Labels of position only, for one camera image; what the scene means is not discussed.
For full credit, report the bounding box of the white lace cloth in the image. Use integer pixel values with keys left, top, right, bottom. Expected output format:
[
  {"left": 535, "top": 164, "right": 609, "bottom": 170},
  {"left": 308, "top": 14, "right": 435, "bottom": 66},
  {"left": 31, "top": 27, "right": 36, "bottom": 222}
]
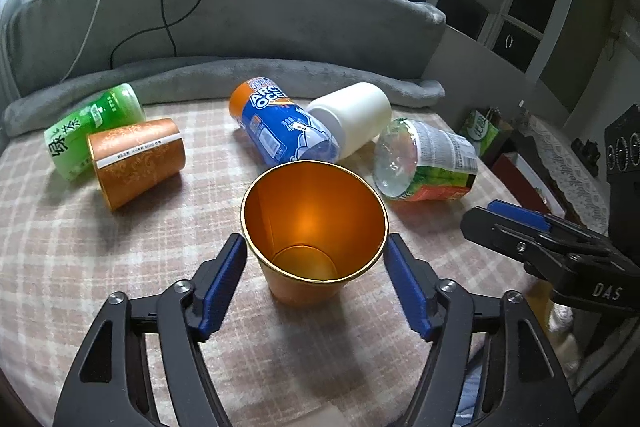
[{"left": 517, "top": 114, "right": 612, "bottom": 230}]

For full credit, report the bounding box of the green tea cup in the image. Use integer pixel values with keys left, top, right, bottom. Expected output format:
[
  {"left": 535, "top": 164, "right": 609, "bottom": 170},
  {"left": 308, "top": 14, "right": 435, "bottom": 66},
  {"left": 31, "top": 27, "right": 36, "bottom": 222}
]
[{"left": 44, "top": 84, "right": 146, "bottom": 182}]

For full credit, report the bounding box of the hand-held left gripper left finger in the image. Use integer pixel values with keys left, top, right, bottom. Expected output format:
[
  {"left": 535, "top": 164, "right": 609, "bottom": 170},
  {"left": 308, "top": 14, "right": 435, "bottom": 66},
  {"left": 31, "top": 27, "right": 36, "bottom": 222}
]
[{"left": 52, "top": 233, "right": 248, "bottom": 427}]

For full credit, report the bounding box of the orange patterned cup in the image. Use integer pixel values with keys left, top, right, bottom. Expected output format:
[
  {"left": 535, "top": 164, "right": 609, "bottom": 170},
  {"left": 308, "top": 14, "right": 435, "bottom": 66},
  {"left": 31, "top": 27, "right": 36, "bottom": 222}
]
[{"left": 87, "top": 118, "right": 187, "bottom": 212}]

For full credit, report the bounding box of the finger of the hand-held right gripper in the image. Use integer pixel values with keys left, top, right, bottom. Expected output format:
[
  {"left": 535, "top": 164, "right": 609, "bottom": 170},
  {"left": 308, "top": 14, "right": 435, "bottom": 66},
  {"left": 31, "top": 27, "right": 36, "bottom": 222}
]
[
  {"left": 486, "top": 200, "right": 612, "bottom": 249},
  {"left": 460, "top": 206, "right": 568, "bottom": 280}
]

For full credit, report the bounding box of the clear cup with green label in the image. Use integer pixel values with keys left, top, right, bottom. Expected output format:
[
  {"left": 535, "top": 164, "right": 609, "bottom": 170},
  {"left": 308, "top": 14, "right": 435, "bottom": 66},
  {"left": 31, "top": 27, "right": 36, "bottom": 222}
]
[{"left": 373, "top": 118, "right": 479, "bottom": 202}]

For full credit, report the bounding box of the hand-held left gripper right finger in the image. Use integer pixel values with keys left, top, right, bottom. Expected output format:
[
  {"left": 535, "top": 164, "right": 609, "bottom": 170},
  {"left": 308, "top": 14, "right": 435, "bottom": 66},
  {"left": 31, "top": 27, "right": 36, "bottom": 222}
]
[{"left": 384, "top": 233, "right": 583, "bottom": 427}]

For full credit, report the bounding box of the green carton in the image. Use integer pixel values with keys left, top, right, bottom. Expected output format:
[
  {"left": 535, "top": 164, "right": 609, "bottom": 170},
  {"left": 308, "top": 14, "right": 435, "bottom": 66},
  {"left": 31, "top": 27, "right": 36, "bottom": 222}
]
[{"left": 461, "top": 108, "right": 515, "bottom": 158}]

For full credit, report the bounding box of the plain orange cup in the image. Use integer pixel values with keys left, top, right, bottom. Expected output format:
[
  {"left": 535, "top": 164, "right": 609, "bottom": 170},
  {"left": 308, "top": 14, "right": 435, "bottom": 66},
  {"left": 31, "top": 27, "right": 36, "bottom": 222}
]
[{"left": 240, "top": 160, "right": 390, "bottom": 306}]

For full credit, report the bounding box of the white cup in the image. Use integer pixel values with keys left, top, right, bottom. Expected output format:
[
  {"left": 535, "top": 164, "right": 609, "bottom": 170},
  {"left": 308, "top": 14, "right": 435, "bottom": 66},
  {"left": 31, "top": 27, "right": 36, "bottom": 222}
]
[{"left": 306, "top": 82, "right": 392, "bottom": 162}]

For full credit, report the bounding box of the white framed glass door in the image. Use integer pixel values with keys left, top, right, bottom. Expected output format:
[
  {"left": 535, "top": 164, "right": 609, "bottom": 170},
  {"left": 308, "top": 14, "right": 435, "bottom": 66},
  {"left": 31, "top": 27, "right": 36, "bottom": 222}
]
[{"left": 422, "top": 0, "right": 601, "bottom": 112}]

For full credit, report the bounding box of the black cable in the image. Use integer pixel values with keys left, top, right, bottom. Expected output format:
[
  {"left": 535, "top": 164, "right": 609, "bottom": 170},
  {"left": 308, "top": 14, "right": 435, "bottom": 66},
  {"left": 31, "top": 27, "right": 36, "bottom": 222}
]
[{"left": 110, "top": 0, "right": 206, "bottom": 70}]

